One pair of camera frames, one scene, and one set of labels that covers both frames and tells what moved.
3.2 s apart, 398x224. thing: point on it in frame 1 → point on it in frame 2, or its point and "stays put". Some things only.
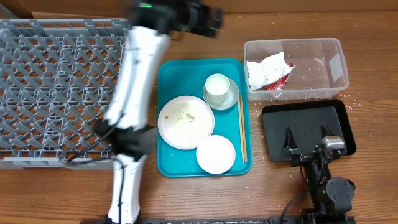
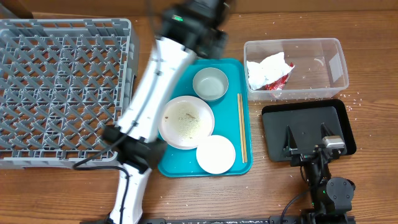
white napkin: (268, 68) stays put
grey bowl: (225, 101) → (210, 84)
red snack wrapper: (279, 84) stays put
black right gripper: (289, 150) stays put
